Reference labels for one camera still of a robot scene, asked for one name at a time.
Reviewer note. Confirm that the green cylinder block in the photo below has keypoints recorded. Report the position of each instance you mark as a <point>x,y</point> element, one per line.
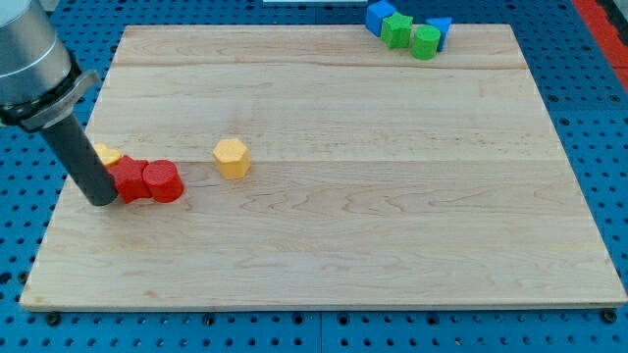
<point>425,42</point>

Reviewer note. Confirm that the yellow hexagon block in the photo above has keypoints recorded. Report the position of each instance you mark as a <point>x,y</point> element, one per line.
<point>232,158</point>

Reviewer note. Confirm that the red cylinder block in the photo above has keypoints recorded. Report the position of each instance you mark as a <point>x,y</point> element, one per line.
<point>163,181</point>

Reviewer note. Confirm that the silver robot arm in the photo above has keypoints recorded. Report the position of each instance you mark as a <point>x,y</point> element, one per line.
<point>41,81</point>

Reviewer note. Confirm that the blue triangle block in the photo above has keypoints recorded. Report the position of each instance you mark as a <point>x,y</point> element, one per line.
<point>442,24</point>

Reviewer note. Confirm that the yellow heart block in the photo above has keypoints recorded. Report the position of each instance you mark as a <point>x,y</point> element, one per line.
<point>107,155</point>

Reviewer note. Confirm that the red star block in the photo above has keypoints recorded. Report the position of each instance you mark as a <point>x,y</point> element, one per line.
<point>128,178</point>

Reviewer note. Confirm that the blue cube block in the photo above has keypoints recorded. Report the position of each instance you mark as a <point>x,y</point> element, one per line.
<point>375,15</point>

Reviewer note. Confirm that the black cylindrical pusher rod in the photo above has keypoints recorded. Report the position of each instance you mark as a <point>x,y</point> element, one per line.
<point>73,149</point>

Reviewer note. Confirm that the green star block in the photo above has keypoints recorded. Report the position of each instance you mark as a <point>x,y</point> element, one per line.
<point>396,30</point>

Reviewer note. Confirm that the light wooden board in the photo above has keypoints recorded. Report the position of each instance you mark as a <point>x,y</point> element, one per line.
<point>377,181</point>

